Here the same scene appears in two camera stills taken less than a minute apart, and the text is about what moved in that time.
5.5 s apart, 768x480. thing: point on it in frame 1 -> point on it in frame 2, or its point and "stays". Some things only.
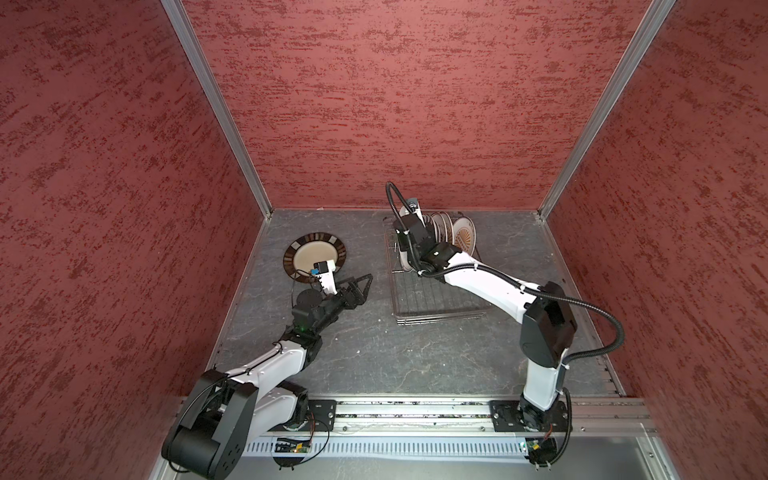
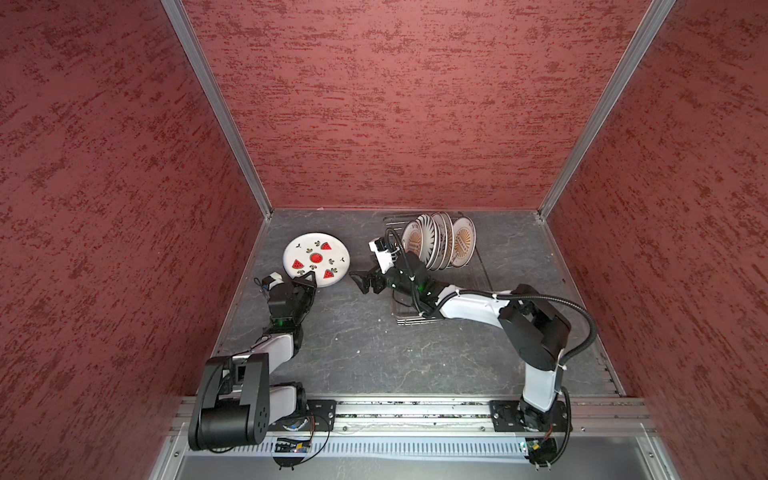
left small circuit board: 292,446 stays
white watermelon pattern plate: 404,256 -> 324,254
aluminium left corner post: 187,33 stays
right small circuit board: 541,451 stays
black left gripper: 359,298 -> 310,287
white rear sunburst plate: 465,235 stays
